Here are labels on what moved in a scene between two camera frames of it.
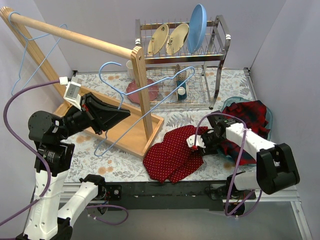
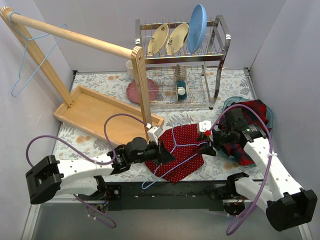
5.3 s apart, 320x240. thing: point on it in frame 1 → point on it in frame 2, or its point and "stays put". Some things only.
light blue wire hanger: [98, 152] → [176, 145]
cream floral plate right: [177, 39] stays put
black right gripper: [204, 141] stays put
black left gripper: [90, 113] → [160, 152]
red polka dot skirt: [174, 158] stays put
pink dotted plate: [153, 91] stays put
